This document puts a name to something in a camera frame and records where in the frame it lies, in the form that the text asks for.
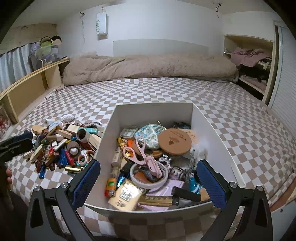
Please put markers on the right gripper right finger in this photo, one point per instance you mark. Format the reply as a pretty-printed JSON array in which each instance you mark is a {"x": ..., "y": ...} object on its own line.
[{"x": 255, "y": 222}]

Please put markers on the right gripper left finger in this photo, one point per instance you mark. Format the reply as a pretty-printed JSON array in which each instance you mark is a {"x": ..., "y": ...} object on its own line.
[{"x": 41, "y": 223}]

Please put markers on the round cork coaster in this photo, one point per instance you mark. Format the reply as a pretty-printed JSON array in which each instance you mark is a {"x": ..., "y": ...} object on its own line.
[{"x": 174, "y": 141}]

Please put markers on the person's left hand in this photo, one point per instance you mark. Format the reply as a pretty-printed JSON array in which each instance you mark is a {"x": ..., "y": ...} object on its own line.
[{"x": 8, "y": 179}]

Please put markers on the wooden paddle board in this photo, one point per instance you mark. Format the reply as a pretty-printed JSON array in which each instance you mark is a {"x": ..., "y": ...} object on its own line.
[{"x": 36, "y": 153}]

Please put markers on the dark blue lighter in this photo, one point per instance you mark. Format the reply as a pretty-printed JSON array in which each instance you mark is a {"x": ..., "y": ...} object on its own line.
[{"x": 42, "y": 172}]

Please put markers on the wooden headboard shelf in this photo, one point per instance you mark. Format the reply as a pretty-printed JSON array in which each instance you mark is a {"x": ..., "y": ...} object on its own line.
[{"x": 19, "y": 99}]

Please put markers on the gold lighter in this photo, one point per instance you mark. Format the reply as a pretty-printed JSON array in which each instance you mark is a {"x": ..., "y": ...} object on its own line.
[{"x": 76, "y": 169}]

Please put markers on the large blue lighter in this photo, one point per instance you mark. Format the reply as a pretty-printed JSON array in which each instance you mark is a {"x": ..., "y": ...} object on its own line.
[{"x": 62, "y": 161}]

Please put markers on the white usb stick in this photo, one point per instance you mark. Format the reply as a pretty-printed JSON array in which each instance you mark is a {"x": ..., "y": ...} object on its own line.
[{"x": 60, "y": 145}]

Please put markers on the long red lighter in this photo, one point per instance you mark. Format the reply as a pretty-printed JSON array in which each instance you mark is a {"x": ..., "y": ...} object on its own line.
[{"x": 70, "y": 159}]

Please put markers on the orange label clear bottle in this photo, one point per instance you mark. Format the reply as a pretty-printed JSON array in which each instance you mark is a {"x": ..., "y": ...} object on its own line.
[{"x": 110, "y": 189}]

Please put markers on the brown bandage roll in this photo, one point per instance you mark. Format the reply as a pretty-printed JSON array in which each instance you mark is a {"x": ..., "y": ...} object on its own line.
[{"x": 73, "y": 149}]

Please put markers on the white tape roll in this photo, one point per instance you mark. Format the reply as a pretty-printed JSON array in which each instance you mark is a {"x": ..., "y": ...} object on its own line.
[{"x": 82, "y": 135}]

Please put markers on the checkered bed sheet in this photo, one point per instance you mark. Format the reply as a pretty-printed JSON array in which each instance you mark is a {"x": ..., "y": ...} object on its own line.
[{"x": 260, "y": 145}]

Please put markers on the pink scissors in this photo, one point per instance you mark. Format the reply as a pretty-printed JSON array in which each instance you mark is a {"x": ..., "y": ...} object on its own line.
[{"x": 149, "y": 161}]

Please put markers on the white storage box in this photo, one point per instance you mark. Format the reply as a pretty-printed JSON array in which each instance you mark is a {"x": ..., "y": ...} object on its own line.
[{"x": 130, "y": 180}]

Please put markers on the beige rumpled duvet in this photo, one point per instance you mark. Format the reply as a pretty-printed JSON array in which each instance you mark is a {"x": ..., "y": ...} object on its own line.
[{"x": 94, "y": 68}]

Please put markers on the orange handled white scissors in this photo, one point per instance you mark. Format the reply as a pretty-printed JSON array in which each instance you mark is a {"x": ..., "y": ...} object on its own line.
[{"x": 85, "y": 157}]

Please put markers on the wall closet niche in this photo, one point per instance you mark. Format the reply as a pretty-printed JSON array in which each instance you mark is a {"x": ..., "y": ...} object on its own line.
[{"x": 256, "y": 60}]

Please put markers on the white sweet wall sign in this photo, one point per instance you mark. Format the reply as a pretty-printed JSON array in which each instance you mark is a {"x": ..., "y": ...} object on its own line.
[{"x": 101, "y": 23}]

